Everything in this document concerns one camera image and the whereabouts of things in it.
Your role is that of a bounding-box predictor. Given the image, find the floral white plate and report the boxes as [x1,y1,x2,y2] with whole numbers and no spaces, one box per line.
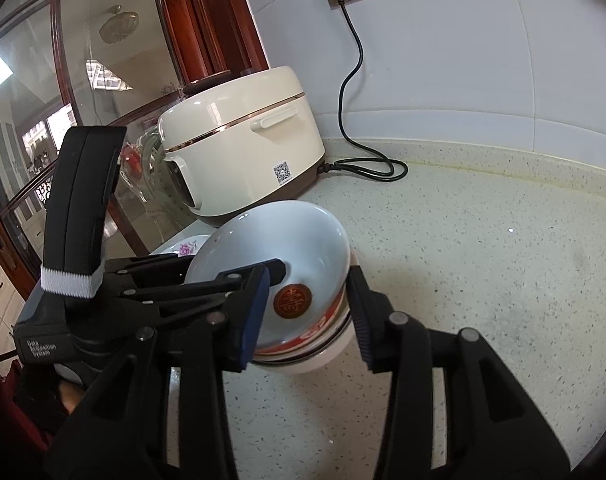
[153,234,209,257]

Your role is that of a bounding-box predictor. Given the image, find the red and white bowl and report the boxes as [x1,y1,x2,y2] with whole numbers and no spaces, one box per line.
[185,200,351,356]

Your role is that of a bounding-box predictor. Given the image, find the plain white bowl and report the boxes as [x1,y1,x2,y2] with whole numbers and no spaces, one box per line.
[253,320,355,375]

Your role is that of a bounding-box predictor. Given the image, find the person's left hand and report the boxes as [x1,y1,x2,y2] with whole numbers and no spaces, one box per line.
[59,380,84,414]

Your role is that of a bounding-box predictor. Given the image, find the cream rice cooker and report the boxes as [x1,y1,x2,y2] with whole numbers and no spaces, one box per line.
[158,66,326,226]

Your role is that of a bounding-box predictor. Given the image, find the gripper display camera box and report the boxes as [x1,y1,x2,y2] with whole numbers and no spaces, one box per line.
[41,126,126,299]

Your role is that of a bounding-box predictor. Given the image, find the black power cable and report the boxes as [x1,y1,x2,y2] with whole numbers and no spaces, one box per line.
[316,0,411,181]

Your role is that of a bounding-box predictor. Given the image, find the wooden glass door frame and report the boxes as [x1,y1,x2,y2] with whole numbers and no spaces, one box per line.
[0,0,266,297]

